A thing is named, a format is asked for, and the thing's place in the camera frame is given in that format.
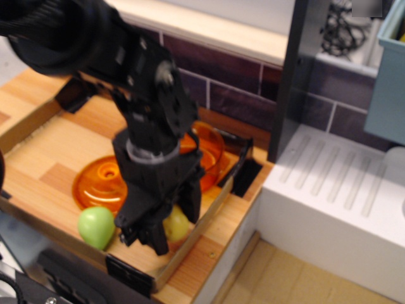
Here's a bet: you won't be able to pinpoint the white dish drainer sink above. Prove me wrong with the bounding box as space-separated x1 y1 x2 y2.
258 125 404 303

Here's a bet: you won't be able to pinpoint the dark grey vertical post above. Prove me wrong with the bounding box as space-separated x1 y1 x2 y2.
268 0 330 163

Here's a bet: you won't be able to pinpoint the green toy pear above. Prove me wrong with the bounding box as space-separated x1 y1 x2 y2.
78 206 115 250

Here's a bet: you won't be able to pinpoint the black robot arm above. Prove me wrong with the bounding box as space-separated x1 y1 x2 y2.
1 1 204 255

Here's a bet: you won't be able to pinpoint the orange transparent pot lid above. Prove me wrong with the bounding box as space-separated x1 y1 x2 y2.
72 155 127 215

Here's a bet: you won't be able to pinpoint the orange transparent pot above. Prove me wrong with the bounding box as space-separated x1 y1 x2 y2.
192 121 229 193

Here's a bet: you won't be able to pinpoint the teal plastic bin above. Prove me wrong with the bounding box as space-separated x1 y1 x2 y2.
364 1 404 145

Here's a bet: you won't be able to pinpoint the tangled black cables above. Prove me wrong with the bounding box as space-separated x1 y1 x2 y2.
319 0 373 63

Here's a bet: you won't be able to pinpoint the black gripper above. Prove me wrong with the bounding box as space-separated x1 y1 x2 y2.
113 130 204 256

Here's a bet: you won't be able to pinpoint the yellow toy potato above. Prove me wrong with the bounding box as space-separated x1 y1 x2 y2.
163 205 189 242

